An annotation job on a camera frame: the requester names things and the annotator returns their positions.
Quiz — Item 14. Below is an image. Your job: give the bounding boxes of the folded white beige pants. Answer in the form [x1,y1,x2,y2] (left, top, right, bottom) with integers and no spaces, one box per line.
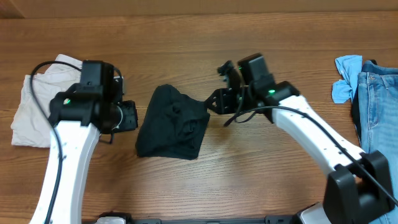
[11,63,80,147]

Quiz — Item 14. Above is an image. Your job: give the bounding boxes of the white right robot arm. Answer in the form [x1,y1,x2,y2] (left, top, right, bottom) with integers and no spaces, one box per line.
[205,53,397,223]

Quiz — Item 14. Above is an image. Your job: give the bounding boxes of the black Nike t-shirt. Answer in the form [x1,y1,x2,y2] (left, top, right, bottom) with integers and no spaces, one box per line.
[136,85,210,160]

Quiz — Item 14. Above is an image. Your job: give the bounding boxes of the light blue crumpled cloth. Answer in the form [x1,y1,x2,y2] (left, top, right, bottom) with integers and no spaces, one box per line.
[331,55,363,104]

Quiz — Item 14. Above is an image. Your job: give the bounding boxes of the blue denim jeans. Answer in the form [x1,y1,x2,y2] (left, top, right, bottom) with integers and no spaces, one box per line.
[351,59,398,224]

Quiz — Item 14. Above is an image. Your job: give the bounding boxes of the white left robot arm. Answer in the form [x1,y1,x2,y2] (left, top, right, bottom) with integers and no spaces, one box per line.
[31,60,138,223]

